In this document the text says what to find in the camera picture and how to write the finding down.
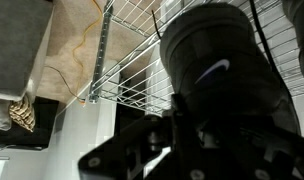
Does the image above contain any orange cable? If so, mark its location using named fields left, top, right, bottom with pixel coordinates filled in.
left=71, top=0, right=104, bottom=106

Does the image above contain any chrome wire shelf rack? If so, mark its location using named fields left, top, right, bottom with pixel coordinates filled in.
left=87, top=0, right=304, bottom=115

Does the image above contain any beige woven tassel throw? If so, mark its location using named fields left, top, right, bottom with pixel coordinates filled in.
left=8, top=95, right=37, bottom=133

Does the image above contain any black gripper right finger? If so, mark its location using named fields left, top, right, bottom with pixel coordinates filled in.
left=254, top=128, right=304, bottom=180

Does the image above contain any grey upholstered furniture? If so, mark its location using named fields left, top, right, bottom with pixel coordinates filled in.
left=0, top=0, right=55, bottom=132

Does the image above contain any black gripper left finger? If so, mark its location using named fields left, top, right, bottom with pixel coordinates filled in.
left=77, top=93, right=190, bottom=180

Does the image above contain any black shoe with white swoosh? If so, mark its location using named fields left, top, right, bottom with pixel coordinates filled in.
left=159, top=2, right=302, bottom=136

